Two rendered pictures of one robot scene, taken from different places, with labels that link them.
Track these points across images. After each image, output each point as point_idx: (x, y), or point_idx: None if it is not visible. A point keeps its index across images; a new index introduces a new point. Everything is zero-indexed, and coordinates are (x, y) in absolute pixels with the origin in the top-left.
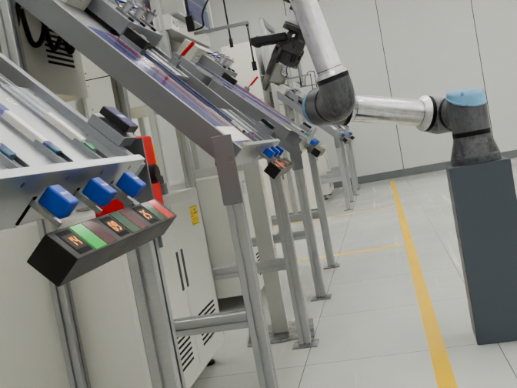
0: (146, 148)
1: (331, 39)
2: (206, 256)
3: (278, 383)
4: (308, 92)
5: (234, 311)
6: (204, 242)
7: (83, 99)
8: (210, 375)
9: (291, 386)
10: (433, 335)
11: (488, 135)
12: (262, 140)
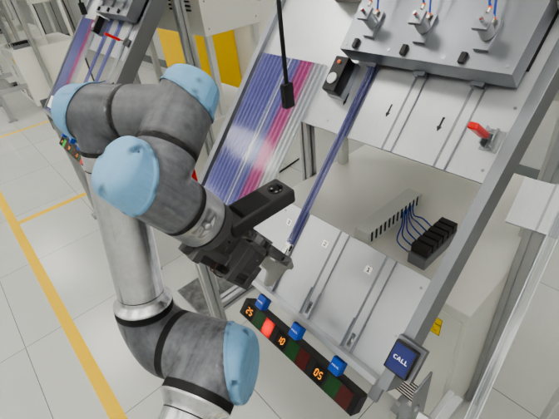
0: None
1: (107, 258)
2: (436, 367)
3: (303, 413)
4: (228, 322)
5: (228, 296)
6: (441, 357)
7: None
8: (388, 396)
9: (287, 415)
10: None
11: None
12: (254, 280)
